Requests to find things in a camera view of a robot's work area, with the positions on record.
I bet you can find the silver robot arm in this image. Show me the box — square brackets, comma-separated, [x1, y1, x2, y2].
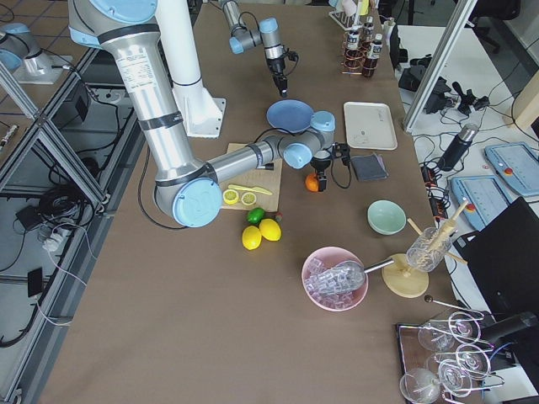
[218, 1, 299, 98]
[68, 1, 335, 227]

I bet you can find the copper wire bottle rack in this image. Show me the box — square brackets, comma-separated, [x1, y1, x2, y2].
[342, 40, 382, 77]

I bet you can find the lemon slice one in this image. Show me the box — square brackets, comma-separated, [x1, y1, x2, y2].
[222, 189, 240, 205]

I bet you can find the wooden cup tree stand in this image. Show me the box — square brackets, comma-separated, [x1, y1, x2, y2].
[382, 199, 467, 298]

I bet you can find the orange mandarin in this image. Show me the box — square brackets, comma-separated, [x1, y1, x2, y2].
[304, 173, 319, 193]

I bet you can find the yellow lemon far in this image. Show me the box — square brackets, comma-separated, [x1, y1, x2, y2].
[259, 218, 282, 242]

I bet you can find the blue teach pendant near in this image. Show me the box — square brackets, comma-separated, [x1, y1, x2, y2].
[451, 175, 513, 231]

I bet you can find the yellow plastic knife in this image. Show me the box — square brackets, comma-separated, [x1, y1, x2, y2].
[227, 183, 273, 195]

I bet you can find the tea bottle middle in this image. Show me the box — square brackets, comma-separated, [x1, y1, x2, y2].
[344, 24, 360, 68]

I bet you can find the black thermos bottle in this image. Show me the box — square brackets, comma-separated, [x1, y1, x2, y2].
[437, 123, 479, 172]

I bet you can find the black laptop monitor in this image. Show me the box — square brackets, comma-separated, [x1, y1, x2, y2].
[454, 197, 538, 315]

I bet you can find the blue teach pendant far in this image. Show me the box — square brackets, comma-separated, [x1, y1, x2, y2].
[484, 142, 538, 197]

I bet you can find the lemon slice two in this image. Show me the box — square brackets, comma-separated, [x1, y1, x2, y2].
[240, 191, 257, 206]

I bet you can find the wine glass rack tray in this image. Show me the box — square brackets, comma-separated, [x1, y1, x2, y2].
[396, 309, 504, 403]

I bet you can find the wooden cutting board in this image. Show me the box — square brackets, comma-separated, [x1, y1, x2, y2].
[220, 160, 282, 212]

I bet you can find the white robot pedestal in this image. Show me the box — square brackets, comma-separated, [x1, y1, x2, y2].
[155, 0, 226, 139]

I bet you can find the grey folded cloth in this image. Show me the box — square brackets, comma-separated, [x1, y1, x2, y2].
[350, 153, 388, 181]

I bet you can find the tea bottle back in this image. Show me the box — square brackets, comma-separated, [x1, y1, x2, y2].
[362, 16, 374, 47]

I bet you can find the blue plate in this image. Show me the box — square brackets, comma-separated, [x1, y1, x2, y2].
[266, 99, 314, 133]

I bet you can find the blue teach pendant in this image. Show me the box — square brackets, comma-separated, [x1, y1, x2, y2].
[451, 175, 513, 231]
[484, 142, 538, 197]

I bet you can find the yellow lemon near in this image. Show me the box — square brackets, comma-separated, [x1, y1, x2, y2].
[242, 226, 262, 251]

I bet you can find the cream rabbit tray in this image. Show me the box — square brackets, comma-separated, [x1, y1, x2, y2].
[344, 101, 398, 151]

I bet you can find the tea bottle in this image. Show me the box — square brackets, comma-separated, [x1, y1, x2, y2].
[344, 24, 360, 68]
[362, 16, 374, 47]
[361, 34, 383, 77]

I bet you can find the metal ice scoop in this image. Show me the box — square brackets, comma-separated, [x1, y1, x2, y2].
[317, 258, 394, 295]

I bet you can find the pink bowl with ice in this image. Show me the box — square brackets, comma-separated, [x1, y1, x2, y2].
[302, 247, 369, 311]

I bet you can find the steel muddler black tip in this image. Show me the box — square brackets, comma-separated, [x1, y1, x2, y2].
[258, 163, 275, 171]

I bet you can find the mint green bowl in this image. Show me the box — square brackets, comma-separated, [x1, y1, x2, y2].
[367, 199, 407, 236]

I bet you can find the tea bottle front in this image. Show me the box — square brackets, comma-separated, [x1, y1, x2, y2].
[361, 34, 383, 77]

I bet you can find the clear glass tumbler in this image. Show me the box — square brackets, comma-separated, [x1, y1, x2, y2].
[406, 227, 451, 273]

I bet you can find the yellow lemon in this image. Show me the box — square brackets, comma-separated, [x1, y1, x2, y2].
[259, 218, 282, 242]
[242, 226, 262, 251]

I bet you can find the aluminium frame post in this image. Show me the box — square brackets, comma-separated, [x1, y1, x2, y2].
[403, 0, 477, 133]

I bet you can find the green lime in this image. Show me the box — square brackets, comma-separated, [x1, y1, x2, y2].
[247, 207, 265, 225]

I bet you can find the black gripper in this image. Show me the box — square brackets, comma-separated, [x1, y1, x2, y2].
[265, 48, 299, 98]
[310, 142, 350, 192]

